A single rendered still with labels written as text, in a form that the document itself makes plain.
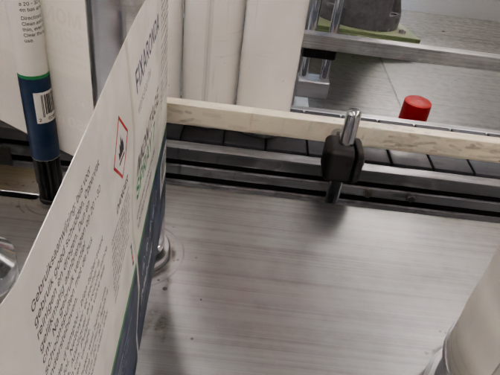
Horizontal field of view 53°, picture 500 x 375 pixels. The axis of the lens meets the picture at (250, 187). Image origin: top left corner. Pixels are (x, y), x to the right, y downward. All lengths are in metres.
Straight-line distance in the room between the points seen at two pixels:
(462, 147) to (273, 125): 0.17
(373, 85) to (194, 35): 0.37
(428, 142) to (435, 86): 0.34
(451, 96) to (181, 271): 0.55
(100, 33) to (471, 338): 0.21
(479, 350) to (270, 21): 0.28
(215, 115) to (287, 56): 0.08
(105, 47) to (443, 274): 0.26
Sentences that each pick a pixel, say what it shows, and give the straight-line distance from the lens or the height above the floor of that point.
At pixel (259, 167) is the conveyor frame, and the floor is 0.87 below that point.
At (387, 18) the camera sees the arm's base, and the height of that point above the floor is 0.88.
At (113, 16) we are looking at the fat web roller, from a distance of 0.24.
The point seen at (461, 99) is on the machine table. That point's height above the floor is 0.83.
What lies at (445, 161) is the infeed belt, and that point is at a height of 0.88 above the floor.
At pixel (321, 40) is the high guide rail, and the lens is 0.49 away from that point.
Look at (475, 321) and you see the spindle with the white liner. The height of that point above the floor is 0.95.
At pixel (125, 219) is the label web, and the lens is 0.16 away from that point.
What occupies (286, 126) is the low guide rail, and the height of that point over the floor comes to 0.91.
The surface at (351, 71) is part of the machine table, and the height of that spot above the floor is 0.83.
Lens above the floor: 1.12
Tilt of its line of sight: 36 degrees down
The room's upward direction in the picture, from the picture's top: 8 degrees clockwise
